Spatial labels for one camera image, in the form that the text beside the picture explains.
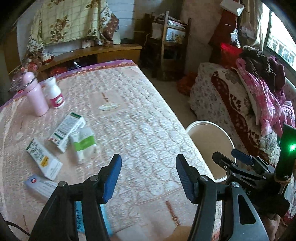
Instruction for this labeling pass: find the pink quilted tablecloth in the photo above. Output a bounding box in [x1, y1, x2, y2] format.
[1, 61, 211, 240]

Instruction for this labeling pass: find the wooden shelf rack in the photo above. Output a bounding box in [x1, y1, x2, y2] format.
[143, 11, 192, 80]

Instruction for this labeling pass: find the floral beige cloth cover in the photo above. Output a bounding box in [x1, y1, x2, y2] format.
[27, 0, 119, 54]

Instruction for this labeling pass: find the white flat medicine box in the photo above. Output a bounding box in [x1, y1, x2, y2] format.
[24, 174, 58, 200]

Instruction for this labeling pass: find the white round trash bin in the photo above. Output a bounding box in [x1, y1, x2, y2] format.
[186, 120, 236, 183]

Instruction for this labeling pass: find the floral covered sofa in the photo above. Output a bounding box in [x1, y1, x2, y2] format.
[189, 62, 280, 165]

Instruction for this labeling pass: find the white green medicine box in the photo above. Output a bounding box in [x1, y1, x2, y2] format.
[49, 113, 86, 153]

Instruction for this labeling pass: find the wooden tv cabinet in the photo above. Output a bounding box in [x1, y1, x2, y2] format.
[10, 44, 142, 81]

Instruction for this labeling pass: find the dark clothes pile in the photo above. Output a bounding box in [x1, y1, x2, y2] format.
[240, 46, 285, 93]

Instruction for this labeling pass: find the white pill bottle pink label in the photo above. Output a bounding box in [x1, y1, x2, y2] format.
[44, 77, 65, 108]

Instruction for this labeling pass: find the white green tissue pack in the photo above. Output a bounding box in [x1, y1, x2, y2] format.
[69, 127, 98, 164]

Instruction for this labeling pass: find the black cable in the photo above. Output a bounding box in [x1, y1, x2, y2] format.
[4, 220, 31, 237]

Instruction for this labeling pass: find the pink thermos bottle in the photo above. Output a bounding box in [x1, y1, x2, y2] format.
[23, 72, 49, 117]

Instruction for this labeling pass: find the red pillow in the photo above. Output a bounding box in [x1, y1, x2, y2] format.
[219, 43, 243, 69]

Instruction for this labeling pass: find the pink floral clothes pile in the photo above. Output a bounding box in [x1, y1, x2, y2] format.
[236, 58, 295, 137]

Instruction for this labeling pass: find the red bag on floor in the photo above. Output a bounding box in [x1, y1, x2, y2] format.
[177, 72, 198, 96]

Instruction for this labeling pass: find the white yellow medicine box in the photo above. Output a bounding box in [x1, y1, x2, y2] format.
[26, 138, 63, 181]

